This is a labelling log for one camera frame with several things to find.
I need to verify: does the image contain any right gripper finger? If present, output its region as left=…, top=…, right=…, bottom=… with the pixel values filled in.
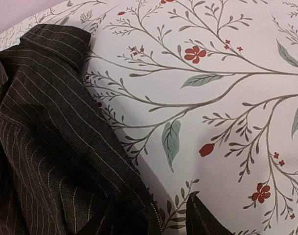
left=186, top=192, right=233, bottom=235

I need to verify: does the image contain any black pinstriped long sleeve shirt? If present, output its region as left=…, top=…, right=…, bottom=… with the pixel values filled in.
left=0, top=24, right=162, bottom=235

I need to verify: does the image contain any floral patterned tablecloth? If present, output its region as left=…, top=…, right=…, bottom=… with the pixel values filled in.
left=0, top=0, right=298, bottom=235

